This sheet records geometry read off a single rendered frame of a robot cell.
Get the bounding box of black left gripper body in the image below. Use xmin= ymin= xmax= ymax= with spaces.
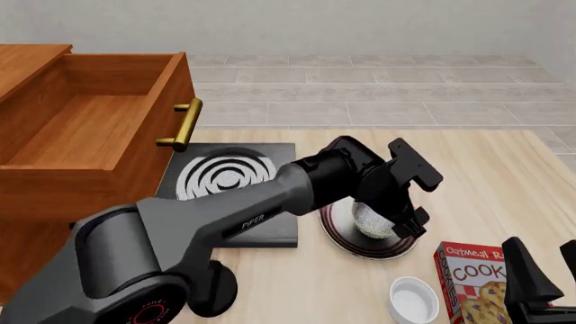
xmin=391 ymin=205 xmax=429 ymax=239

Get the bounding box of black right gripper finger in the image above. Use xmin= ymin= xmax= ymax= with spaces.
xmin=559 ymin=238 xmax=576 ymax=284
xmin=501 ymin=236 xmax=565 ymax=305

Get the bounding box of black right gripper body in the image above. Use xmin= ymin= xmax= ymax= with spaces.
xmin=502 ymin=297 xmax=576 ymax=324

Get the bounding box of white plate with red rings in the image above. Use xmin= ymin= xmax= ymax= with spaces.
xmin=317 ymin=197 xmax=420 ymax=262

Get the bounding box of flat black stove plate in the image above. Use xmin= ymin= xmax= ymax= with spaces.
xmin=154 ymin=142 xmax=300 ymax=249

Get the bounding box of wooden cabinet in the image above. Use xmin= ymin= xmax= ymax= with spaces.
xmin=0 ymin=43 xmax=182 ymax=305

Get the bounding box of red oatmeal cookies box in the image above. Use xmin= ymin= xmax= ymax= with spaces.
xmin=432 ymin=240 xmax=515 ymax=324

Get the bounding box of small white ramekin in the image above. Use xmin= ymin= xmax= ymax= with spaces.
xmin=388 ymin=275 xmax=440 ymax=324

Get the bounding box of open wooden drawer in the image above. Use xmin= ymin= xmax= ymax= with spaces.
xmin=0 ymin=51 xmax=197 ymax=205

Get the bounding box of brass drawer handle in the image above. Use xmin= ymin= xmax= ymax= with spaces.
xmin=155 ymin=97 xmax=204 ymax=153

